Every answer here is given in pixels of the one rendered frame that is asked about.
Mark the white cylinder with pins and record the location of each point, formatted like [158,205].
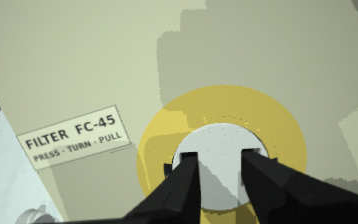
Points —
[31,216]

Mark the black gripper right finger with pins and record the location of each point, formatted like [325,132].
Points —
[282,195]

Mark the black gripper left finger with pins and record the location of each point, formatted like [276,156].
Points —
[177,200]

